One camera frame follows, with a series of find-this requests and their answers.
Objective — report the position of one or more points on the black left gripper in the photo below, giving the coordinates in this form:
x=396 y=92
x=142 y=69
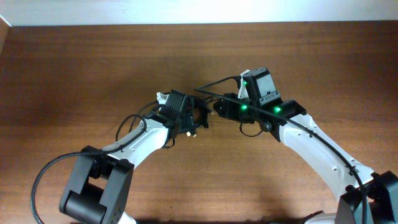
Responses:
x=186 y=122

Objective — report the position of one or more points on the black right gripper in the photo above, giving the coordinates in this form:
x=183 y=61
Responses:
x=219 y=106

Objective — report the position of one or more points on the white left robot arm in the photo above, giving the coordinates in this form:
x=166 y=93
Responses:
x=98 y=187

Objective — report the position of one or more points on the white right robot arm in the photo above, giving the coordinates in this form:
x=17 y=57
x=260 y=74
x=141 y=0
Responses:
x=364 y=196

